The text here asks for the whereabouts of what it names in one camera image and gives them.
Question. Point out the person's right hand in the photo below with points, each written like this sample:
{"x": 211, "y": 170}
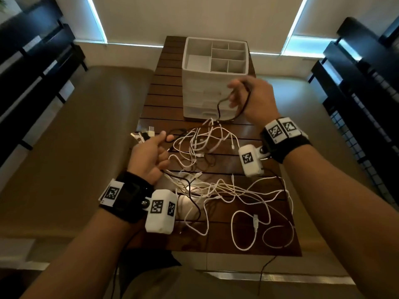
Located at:
{"x": 258, "y": 102}

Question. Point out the person's left hand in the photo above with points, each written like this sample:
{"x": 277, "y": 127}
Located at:
{"x": 146, "y": 158}

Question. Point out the white drawer organizer box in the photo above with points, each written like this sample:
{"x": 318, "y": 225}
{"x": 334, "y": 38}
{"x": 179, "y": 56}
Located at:
{"x": 202, "y": 80}

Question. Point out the person's right forearm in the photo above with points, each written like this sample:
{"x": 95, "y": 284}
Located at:
{"x": 349, "y": 214}

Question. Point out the person's left forearm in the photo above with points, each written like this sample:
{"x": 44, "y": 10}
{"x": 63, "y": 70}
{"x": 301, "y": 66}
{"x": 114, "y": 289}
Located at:
{"x": 87, "y": 255}

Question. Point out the person's dark trouser leg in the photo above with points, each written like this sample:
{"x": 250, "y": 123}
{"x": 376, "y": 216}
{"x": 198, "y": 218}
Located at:
{"x": 146, "y": 261}

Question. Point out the black left wristband with markers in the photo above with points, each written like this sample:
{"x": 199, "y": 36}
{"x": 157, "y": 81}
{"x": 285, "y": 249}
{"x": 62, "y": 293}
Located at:
{"x": 131, "y": 199}

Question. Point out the black wristband with markers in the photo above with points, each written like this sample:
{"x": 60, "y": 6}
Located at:
{"x": 286, "y": 146}
{"x": 131, "y": 199}

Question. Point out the black right wristband with markers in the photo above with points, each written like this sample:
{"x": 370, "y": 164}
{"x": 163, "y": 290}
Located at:
{"x": 286, "y": 146}

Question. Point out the wooden slatted table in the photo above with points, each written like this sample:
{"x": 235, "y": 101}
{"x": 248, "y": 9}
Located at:
{"x": 162, "y": 99}

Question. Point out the beige roller blind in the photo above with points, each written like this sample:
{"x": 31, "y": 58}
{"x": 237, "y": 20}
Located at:
{"x": 71, "y": 15}
{"x": 193, "y": 18}

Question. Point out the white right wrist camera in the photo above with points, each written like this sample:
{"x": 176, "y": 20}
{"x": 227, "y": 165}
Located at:
{"x": 252, "y": 169}

